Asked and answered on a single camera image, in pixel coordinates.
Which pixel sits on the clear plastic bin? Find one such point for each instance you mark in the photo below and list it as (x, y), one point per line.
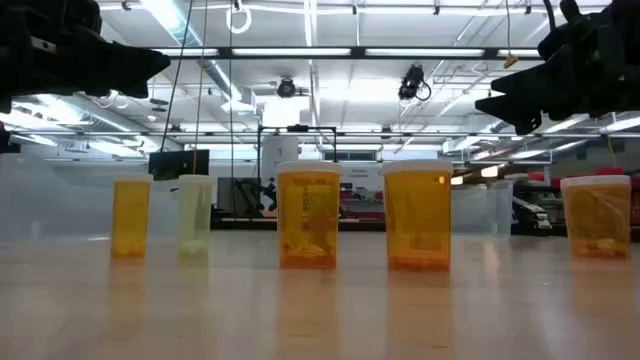
(60, 200)
(480, 210)

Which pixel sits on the black overhead camera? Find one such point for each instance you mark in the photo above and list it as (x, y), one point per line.
(411, 82)

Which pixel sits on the amber pill bottle white cap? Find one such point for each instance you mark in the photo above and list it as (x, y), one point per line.
(418, 215)
(308, 215)
(597, 215)

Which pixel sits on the slim amber pill bottle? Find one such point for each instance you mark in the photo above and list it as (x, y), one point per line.
(131, 215)

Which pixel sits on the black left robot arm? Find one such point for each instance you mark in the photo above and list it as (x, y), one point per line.
(6, 140)

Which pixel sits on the black monitor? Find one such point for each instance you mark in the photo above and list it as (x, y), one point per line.
(178, 164)

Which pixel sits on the slim pale clear pill bottle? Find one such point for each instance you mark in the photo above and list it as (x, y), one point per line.
(195, 215)

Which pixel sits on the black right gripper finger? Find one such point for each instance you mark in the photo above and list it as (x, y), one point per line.
(525, 77)
(520, 112)

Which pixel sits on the white sign board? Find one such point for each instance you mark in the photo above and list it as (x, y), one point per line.
(364, 178)

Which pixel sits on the yellow hanging connector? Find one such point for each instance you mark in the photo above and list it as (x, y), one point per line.
(510, 60)

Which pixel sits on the black background stand frame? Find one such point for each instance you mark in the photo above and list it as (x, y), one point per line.
(297, 129)

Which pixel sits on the round black ceiling fixture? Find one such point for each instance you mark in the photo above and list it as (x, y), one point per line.
(286, 88)

